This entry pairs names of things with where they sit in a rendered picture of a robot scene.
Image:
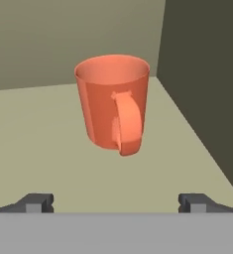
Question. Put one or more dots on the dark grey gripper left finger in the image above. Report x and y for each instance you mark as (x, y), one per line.
(35, 202)

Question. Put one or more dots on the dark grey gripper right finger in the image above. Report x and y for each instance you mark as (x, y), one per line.
(196, 202)

